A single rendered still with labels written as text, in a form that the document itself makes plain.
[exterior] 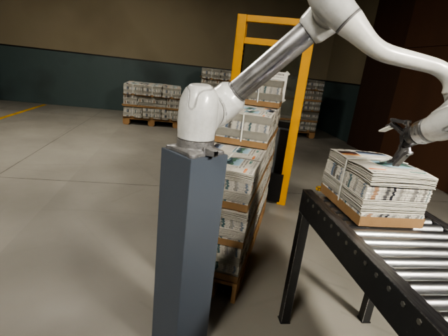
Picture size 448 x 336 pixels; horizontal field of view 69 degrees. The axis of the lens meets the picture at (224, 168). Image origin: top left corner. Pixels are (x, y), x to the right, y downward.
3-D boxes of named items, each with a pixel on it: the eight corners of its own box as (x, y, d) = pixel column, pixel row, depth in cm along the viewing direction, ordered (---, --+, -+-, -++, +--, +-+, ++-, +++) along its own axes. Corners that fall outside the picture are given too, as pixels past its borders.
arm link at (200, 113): (169, 137, 129) (172, 81, 123) (188, 131, 146) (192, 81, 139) (207, 145, 125) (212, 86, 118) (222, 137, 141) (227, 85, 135)
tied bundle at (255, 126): (213, 142, 231) (217, 110, 224) (223, 135, 258) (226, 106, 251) (266, 151, 224) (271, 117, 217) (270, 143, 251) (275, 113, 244)
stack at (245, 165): (175, 289, 202) (184, 161, 177) (221, 214, 311) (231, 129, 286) (235, 305, 194) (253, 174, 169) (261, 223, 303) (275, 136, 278)
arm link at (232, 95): (183, 109, 144) (202, 105, 164) (205, 138, 144) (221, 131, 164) (335, -27, 113) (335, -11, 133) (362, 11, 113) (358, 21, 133)
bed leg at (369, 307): (356, 316, 196) (385, 214, 176) (365, 316, 197) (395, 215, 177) (361, 323, 191) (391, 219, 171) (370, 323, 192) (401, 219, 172)
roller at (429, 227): (345, 229, 130) (339, 235, 134) (448, 233, 137) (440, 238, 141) (341, 218, 133) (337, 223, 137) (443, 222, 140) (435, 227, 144)
